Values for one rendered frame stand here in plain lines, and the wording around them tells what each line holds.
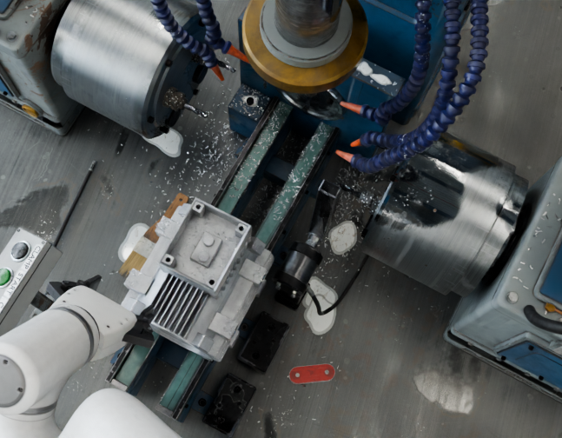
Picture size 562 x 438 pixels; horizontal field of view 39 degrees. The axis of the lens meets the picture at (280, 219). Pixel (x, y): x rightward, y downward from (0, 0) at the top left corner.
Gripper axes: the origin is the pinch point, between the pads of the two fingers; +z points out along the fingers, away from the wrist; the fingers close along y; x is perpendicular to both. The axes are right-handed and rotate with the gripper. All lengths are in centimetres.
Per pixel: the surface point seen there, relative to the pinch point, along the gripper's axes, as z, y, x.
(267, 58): 5.5, 3.4, 40.4
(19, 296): 7.0, -17.3, -11.5
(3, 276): 6.6, -20.8, -9.6
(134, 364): 19.3, 1.9, -18.7
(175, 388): 19.3, 10.3, -18.7
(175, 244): 11.3, 1.3, 7.6
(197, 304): 10.1, 8.9, 1.0
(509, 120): 71, 42, 46
